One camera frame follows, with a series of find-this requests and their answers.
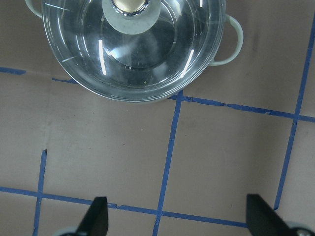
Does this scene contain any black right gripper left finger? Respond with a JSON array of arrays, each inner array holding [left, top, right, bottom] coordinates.
[[75, 197, 109, 236]]

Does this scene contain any glass pot lid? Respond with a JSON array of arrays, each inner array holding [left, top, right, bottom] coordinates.
[[42, 0, 225, 100]]

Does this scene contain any pale green cooking pot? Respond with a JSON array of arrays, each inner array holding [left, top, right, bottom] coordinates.
[[24, 0, 244, 103]]

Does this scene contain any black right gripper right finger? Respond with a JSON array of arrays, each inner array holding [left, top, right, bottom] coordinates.
[[246, 194, 299, 236]]

